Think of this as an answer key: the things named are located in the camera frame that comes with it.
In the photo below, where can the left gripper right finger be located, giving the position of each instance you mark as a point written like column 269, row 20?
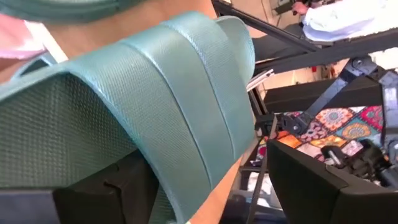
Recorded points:
column 311, row 199

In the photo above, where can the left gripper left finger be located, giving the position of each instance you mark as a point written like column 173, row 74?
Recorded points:
column 102, row 199

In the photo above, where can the green rubber slide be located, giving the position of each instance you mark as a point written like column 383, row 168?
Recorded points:
column 171, row 93
column 62, row 11

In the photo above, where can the pink rubber slide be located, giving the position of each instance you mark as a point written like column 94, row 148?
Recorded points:
column 15, row 40

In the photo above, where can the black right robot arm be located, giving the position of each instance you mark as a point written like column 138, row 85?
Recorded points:
column 329, row 93

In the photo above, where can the colourful patterned rug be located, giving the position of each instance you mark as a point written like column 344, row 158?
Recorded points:
column 335, row 119

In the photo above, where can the black flat panel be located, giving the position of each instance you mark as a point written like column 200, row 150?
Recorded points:
column 286, row 96

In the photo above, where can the person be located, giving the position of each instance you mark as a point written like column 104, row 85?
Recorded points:
column 342, row 21

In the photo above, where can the person's hand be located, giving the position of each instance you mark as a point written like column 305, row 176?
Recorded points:
column 300, row 8

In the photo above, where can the black aluminium table frame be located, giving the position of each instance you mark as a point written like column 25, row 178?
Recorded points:
column 342, row 51

